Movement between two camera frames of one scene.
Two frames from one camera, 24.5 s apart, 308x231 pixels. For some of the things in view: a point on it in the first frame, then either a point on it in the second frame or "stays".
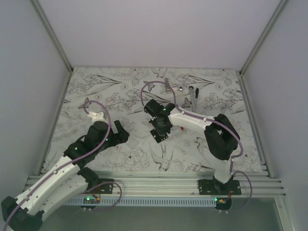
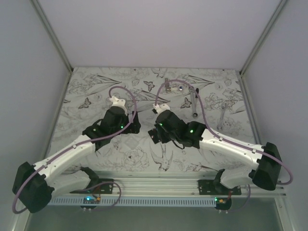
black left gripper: [118, 138] to [134, 127]
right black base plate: [213, 187] stays
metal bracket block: [168, 88] stays
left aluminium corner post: [35, 4] stays
